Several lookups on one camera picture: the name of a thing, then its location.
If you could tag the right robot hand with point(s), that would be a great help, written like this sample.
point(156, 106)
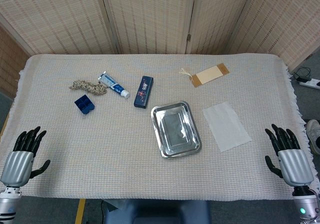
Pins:
point(292, 162)

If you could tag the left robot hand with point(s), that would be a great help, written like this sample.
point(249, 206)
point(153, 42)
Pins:
point(18, 160)

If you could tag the white paper sheet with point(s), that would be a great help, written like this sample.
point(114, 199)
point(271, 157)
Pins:
point(226, 126)

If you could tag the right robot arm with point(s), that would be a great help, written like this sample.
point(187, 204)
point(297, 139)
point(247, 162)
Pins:
point(305, 205)

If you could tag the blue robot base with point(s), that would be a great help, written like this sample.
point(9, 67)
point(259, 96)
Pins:
point(157, 212)

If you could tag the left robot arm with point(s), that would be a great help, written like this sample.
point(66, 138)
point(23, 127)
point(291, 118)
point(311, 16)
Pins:
point(8, 204)

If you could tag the silver metal tray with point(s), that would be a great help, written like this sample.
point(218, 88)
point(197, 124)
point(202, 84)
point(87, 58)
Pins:
point(175, 129)

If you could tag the white sneaker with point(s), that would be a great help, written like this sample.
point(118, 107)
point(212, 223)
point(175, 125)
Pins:
point(312, 136)

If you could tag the white power strip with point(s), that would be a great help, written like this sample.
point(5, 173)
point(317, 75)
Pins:
point(310, 83)

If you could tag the blue plastic compartment holder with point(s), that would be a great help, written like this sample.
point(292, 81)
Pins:
point(84, 104)

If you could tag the beige waffle weave tablecloth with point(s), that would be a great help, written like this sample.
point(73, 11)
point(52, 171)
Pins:
point(120, 146)

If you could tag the kraft paper tag with tassel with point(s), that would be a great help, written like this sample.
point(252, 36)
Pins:
point(210, 75)

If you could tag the blue and white toothpaste tube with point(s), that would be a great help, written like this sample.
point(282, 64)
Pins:
point(113, 85)

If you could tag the dark blue printed carton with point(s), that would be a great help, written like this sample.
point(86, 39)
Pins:
point(143, 91)

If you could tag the brass screen hinge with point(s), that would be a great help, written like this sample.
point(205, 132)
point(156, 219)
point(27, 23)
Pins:
point(189, 37)

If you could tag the woven bamboo folding screen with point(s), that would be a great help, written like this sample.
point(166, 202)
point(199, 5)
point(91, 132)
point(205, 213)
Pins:
point(155, 16)

